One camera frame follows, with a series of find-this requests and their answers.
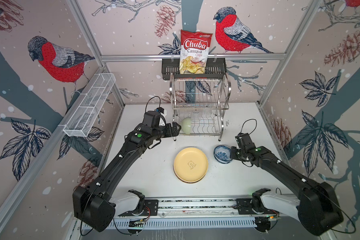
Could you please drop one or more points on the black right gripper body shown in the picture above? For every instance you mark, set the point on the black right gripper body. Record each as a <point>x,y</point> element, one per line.
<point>236,154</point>

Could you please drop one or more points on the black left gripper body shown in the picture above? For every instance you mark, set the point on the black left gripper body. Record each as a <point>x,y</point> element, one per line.
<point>164,131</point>

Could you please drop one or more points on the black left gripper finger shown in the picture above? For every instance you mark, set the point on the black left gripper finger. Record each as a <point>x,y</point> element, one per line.
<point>175,130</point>
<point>175,125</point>

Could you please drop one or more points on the light green bowl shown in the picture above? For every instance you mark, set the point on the light green bowl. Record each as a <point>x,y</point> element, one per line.
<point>186,125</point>

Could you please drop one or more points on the blue white patterned bowl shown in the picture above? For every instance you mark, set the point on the blue white patterned bowl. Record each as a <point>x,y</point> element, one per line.
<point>222,154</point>

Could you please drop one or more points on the yellow plate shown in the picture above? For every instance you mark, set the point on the yellow plate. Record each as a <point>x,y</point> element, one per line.
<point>190,165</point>

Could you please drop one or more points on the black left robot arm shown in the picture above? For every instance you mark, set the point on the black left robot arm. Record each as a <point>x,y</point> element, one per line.
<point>114,171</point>

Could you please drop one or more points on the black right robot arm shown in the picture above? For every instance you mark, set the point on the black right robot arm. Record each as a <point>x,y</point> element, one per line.
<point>314,205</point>

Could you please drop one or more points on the silver two-tier dish rack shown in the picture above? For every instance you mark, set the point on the silver two-tier dish rack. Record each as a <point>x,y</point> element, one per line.
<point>205,101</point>

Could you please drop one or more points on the red Chuba chips bag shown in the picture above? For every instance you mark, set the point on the red Chuba chips bag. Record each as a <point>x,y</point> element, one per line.
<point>195,46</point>

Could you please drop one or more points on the black wall shelf basket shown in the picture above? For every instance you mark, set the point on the black wall shelf basket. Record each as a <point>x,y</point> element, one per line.
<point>186,69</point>

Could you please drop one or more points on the white wire mesh basket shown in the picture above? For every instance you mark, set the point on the white wire mesh basket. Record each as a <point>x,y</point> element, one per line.
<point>85,115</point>

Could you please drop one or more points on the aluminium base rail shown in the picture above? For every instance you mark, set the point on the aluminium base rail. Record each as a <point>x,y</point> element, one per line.
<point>160,214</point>

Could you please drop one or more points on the aluminium frame corner post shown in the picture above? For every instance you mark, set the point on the aluminium frame corner post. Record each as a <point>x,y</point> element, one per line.
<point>88,35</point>

